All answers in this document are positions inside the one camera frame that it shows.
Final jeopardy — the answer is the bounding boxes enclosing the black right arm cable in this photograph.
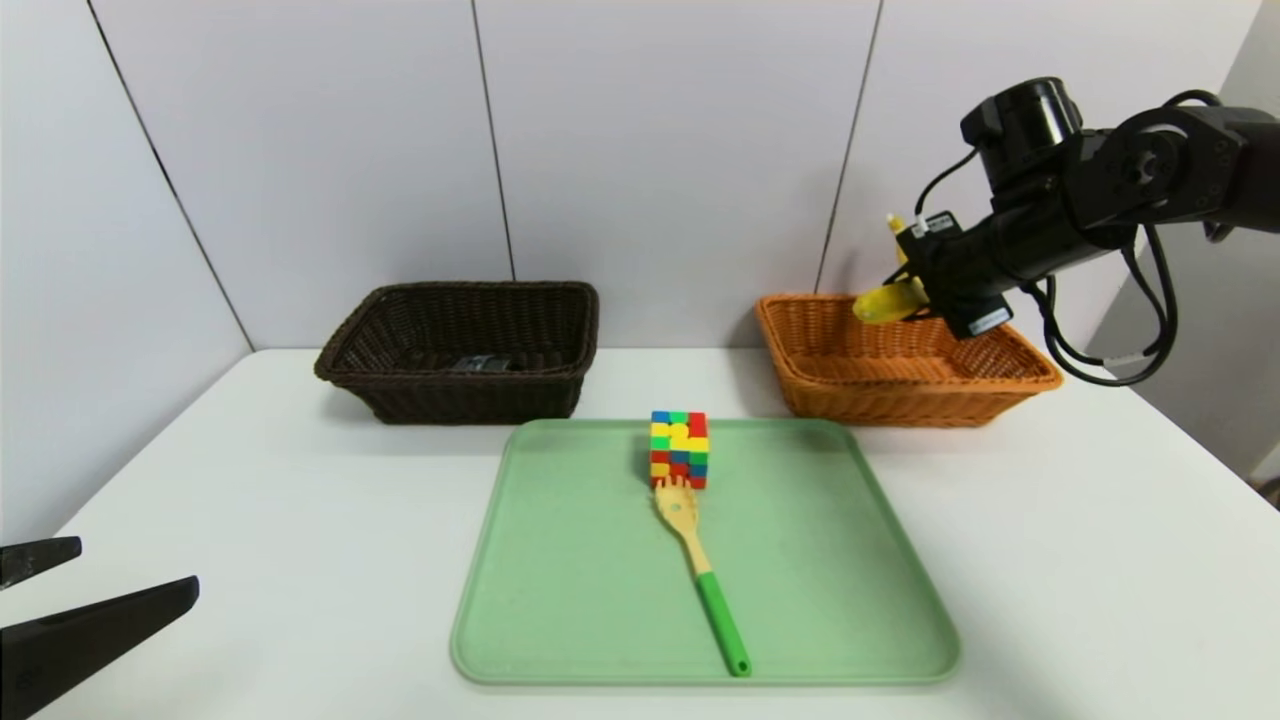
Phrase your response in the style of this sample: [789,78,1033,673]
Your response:
[913,88,1226,389]

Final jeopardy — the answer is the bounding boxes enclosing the yellow banana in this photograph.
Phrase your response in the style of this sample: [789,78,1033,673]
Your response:
[852,212,933,325]

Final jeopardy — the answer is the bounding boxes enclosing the light green plastic tray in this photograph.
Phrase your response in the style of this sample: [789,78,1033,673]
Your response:
[450,417,963,687]

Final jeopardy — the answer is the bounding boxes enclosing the dark brown wicker basket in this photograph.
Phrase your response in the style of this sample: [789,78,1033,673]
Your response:
[313,281,601,426]

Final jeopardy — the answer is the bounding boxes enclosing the multicoloured puzzle cube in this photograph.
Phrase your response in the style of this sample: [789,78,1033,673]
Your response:
[649,410,710,491]

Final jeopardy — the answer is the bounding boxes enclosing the orange wicker basket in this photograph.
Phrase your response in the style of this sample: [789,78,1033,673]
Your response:
[755,293,1065,429]

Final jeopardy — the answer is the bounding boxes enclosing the wooden pasta fork green handle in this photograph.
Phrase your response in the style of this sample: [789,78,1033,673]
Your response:
[652,476,754,678]

